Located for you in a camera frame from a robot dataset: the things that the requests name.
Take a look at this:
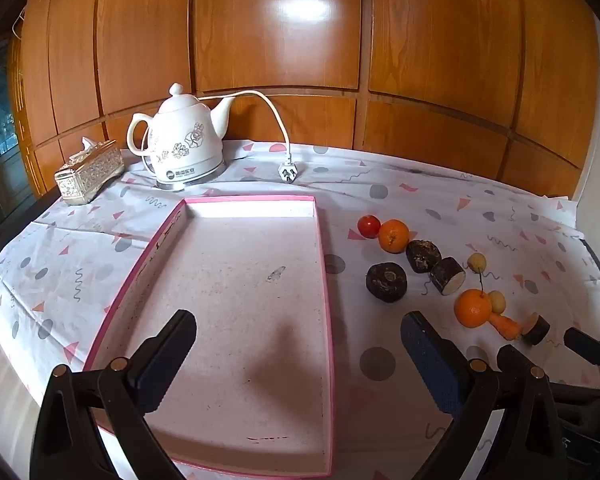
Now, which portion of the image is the large dark sugarcane piece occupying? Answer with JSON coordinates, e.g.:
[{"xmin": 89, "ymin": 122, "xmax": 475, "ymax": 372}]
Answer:
[{"xmin": 429, "ymin": 257, "xmax": 467, "ymax": 297}]

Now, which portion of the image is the orange without stem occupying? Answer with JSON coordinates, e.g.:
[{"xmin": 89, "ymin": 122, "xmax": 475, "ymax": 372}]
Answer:
[{"xmin": 378, "ymin": 219, "xmax": 410, "ymax": 254}]

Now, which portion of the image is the pink shallow box tray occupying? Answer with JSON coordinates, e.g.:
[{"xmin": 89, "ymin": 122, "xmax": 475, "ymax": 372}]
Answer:
[{"xmin": 82, "ymin": 195, "xmax": 337, "ymax": 478}]

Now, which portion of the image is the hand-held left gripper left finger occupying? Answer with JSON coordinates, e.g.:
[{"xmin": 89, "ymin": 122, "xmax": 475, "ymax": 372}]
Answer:
[{"xmin": 27, "ymin": 309, "xmax": 198, "ymax": 480}]

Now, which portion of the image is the small dark sugarcane piece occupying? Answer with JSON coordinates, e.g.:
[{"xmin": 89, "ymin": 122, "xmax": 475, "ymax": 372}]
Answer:
[{"xmin": 520, "ymin": 312, "xmax": 551, "ymax": 346}]

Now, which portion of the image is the white patterned tablecloth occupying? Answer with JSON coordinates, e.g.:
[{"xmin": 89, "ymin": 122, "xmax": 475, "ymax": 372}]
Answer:
[{"xmin": 0, "ymin": 137, "xmax": 600, "ymax": 480}]

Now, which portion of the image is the dark brown lumpy chunk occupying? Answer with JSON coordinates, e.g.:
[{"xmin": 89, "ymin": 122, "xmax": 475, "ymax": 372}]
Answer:
[{"xmin": 405, "ymin": 239, "xmax": 443, "ymax": 274}]

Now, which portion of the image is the wooden panelled wardrobe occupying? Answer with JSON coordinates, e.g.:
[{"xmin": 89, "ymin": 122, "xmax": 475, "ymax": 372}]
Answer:
[{"xmin": 7, "ymin": 0, "xmax": 600, "ymax": 201}]

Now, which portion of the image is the orange carrot piece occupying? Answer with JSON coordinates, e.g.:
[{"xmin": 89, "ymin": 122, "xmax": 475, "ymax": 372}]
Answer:
[{"xmin": 489, "ymin": 312, "xmax": 522, "ymax": 341}]

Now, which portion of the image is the white floral electric kettle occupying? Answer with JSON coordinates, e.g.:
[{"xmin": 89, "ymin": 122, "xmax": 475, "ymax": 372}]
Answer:
[{"xmin": 126, "ymin": 82, "xmax": 237, "ymax": 192}]

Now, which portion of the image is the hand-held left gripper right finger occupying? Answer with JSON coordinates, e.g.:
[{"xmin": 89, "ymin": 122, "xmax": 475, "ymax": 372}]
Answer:
[{"xmin": 400, "ymin": 311, "xmax": 571, "ymax": 480}]

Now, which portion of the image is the orange with stem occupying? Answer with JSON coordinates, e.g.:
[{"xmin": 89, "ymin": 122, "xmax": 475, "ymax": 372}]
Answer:
[{"xmin": 453, "ymin": 272, "xmax": 494, "ymax": 329}]

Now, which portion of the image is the silver embossed tissue box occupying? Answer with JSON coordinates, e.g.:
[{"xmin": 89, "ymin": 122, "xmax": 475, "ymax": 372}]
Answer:
[{"xmin": 54, "ymin": 140, "xmax": 125, "ymax": 207}]

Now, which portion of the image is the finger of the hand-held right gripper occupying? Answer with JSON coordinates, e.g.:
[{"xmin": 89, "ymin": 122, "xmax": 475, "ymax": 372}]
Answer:
[{"xmin": 564, "ymin": 327, "xmax": 600, "ymax": 390}]

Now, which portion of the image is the white power cord with plug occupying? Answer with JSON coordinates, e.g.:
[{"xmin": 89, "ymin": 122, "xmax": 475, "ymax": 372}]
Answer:
[{"xmin": 195, "ymin": 90, "xmax": 298, "ymax": 184}]

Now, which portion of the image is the dark round water chestnut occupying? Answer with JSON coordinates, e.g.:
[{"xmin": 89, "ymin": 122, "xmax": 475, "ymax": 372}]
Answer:
[{"xmin": 365, "ymin": 262, "xmax": 408, "ymax": 304}]

